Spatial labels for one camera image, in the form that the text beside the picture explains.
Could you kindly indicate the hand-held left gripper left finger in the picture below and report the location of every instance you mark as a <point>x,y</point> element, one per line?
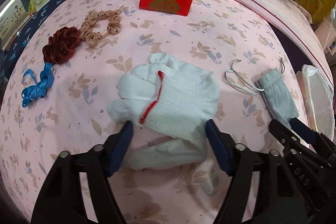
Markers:
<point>120,145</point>

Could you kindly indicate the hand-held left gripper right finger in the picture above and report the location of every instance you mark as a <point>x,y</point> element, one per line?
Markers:
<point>218,145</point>

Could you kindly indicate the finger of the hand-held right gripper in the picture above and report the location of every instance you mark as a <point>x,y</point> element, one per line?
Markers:
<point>286,140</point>
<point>304,130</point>

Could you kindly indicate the trash bin with white bag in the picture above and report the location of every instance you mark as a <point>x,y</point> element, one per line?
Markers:
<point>319,98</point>

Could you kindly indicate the white knit glove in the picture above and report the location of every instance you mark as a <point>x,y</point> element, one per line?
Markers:
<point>173,106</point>
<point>162,155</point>

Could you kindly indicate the blue ribbon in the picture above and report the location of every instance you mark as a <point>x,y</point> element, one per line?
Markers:
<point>36,90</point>

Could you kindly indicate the pink and white appliance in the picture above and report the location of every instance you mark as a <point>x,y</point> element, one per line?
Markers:
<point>323,29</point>

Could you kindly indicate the pink leaf-print tablecloth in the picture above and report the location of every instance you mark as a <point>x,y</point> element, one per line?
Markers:
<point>183,37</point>

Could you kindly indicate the dark red velvet scrunchie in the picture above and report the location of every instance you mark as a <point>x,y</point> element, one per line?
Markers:
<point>61,45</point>

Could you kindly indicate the beige dotted scrunchie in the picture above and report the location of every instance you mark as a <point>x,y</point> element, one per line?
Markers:
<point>90,19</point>

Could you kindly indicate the small green box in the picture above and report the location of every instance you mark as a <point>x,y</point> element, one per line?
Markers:
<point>38,2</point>

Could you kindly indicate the white card on wooden stand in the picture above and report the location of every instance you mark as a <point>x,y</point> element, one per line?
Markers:
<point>11,19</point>

